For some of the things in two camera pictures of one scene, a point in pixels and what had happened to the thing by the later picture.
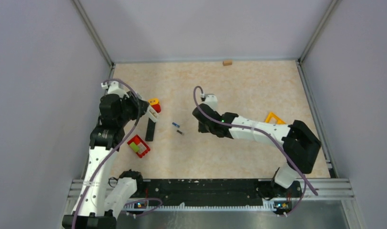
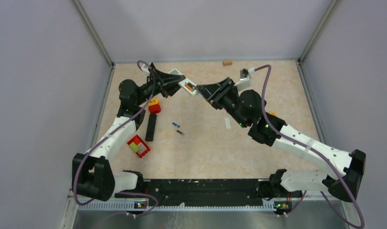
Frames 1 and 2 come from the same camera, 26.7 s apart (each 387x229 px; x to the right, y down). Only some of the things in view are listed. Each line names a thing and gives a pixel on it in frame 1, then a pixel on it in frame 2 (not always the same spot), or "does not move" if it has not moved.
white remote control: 152,114 -> 186,84
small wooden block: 226,63 does not move
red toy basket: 144,149 does not move
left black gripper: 133,99 -> 161,82
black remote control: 149,134 does not move
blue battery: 176,125 does not move
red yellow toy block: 155,103 does not move
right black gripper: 201,129 -> 211,92
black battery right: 179,131 does not move
